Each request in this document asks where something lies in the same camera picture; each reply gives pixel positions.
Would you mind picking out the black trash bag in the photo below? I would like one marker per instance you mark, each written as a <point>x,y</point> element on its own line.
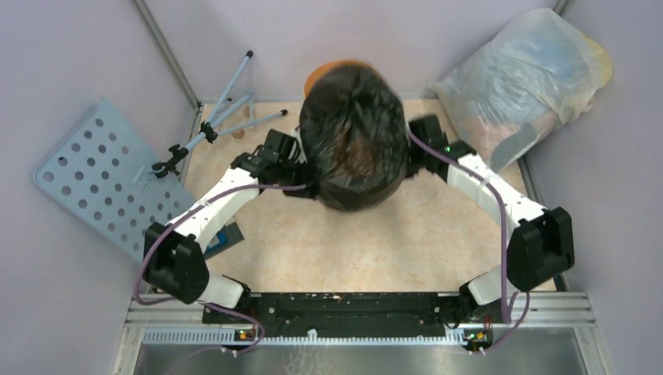
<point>353,133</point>

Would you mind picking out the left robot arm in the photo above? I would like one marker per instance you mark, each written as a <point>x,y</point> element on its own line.
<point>174,256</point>

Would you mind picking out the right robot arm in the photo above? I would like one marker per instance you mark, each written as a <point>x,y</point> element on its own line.
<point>536,243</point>

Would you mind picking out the large translucent trash bag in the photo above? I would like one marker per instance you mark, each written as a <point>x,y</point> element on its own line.
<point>538,74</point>

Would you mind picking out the light blue perforated board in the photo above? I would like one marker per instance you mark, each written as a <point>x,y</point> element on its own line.
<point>102,174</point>

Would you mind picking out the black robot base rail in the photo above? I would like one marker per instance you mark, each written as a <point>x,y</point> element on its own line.
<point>358,314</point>

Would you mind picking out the white cable comb strip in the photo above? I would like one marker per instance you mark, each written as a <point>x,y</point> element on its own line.
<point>229,337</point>

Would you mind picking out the small wooden block by tripod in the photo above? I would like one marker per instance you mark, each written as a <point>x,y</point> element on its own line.
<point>238,134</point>

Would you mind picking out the light blue tripod stand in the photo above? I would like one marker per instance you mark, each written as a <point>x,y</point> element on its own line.
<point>209,129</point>

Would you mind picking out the orange plastic trash bin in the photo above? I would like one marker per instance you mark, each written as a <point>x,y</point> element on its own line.
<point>322,70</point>

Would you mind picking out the dark grey flat plate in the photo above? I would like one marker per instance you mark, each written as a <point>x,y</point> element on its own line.
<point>228,236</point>

